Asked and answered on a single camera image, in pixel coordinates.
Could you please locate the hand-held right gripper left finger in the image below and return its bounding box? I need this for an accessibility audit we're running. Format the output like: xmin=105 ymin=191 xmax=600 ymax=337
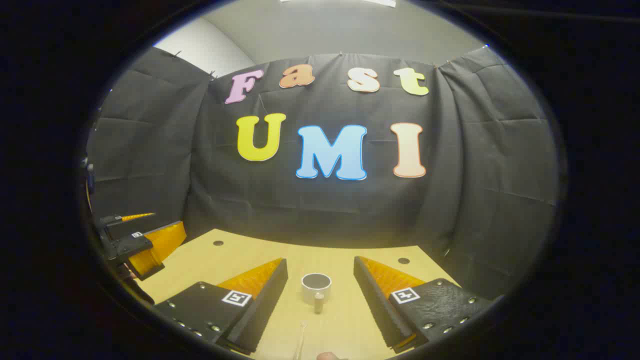
xmin=152 ymin=257 xmax=289 ymax=356

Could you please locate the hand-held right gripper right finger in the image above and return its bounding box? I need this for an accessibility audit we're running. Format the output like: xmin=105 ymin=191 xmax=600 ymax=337
xmin=353 ymin=256 xmax=496 ymax=354

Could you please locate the white cup with wooden handle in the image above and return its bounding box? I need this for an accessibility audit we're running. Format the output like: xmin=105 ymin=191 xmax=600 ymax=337
xmin=301 ymin=272 xmax=333 ymax=315

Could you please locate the clear beige toothbrush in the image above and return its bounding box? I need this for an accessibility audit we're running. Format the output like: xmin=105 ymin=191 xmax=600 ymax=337
xmin=296 ymin=321 xmax=309 ymax=360

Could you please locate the light wooden desktop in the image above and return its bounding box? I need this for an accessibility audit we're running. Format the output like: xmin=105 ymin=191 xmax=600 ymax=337
xmin=137 ymin=228 xmax=463 ymax=360

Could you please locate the black backdrop cloth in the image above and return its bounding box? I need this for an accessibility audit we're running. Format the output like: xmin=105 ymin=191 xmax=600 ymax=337
xmin=85 ymin=45 xmax=561 ymax=306

